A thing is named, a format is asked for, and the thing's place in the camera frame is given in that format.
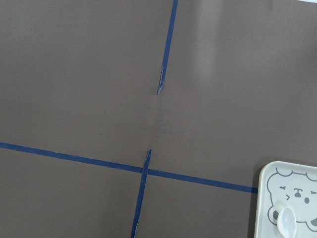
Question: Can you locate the white plastic spoon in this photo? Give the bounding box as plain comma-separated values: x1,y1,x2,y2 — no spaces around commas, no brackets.
277,207,297,238

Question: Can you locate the cream bear print tray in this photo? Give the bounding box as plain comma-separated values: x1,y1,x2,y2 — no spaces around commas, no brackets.
254,161,317,238

